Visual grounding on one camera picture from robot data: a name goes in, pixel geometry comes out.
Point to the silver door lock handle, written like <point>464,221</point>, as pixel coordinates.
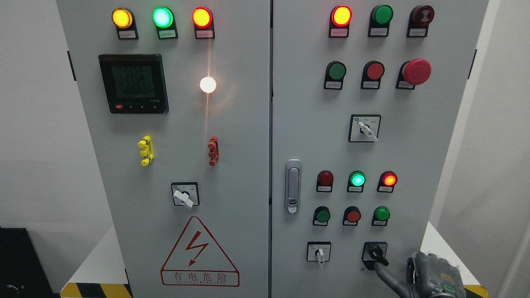
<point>292,186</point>

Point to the black box at left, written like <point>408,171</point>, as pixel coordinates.
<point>21,273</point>

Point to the green button lower right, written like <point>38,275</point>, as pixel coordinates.
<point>381,216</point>

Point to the red lit lamp right door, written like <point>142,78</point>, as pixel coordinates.
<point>339,23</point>

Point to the white selector switch upper right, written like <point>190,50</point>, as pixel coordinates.
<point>364,128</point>

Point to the green lit lamp lower middle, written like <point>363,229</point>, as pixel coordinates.
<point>356,182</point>

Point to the red electric hazard warning sticker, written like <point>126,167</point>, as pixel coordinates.
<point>197,259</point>

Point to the red lamp lower right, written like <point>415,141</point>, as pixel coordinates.
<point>387,182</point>

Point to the red buzzer alarm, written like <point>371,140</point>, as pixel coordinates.
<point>420,18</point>

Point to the grey cabinet door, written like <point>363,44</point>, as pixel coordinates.
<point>312,125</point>
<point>234,192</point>

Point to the white platform with hazard stripes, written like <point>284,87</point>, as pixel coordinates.
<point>102,274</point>

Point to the red terminal connector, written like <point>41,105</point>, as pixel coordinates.
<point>213,147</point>

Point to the red push button lower middle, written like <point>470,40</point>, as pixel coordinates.
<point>351,216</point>

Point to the green push button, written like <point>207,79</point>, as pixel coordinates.
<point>334,75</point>
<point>321,216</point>

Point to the green push button upper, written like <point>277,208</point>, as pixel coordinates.
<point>334,75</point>

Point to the right grey cabinet door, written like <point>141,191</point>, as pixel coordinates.
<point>312,125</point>

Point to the green indicator lamp top left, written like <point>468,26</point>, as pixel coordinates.
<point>165,23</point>

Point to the yellow terminal connector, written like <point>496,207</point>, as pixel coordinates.
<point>146,150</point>

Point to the left grey cabinet door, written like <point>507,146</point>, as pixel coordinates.
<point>234,192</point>

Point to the green push button lower left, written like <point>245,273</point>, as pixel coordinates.
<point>321,216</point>

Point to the black knob selector switch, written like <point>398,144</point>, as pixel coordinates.
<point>374,252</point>

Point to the white lit indicator lamp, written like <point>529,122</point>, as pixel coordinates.
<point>208,84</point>

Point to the white selector switch bottom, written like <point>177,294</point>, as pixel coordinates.
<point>318,252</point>

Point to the red push button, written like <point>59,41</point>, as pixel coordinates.
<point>372,74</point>
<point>351,216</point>

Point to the dark red lamp lower left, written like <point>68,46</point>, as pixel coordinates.
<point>324,181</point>

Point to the red emergency stop mushroom button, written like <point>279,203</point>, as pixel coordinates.
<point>412,73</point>

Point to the white selector switch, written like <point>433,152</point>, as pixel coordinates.
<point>318,252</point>
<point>364,128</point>

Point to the yellow indicator lamp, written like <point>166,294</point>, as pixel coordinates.
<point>125,24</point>

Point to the red push button upper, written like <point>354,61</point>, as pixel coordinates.
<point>372,74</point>

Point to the black digital power meter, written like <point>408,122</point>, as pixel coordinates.
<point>134,83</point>

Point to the white selector switch left door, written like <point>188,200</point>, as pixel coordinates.
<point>185,194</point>

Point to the green lamp top right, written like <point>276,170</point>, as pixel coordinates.
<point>379,22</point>

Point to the red indicator lamp left door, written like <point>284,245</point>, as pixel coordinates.
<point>203,23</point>

